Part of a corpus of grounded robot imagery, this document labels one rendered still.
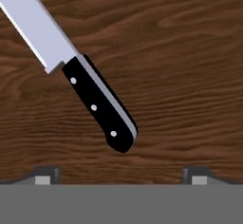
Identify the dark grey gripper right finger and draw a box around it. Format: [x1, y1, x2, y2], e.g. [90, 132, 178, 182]
[182, 165, 243, 186]

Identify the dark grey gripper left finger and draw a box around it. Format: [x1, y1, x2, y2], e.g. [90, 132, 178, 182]
[0, 165, 62, 186]

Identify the black-handled kitchen knife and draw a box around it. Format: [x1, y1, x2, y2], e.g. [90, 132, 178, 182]
[0, 0, 139, 154]

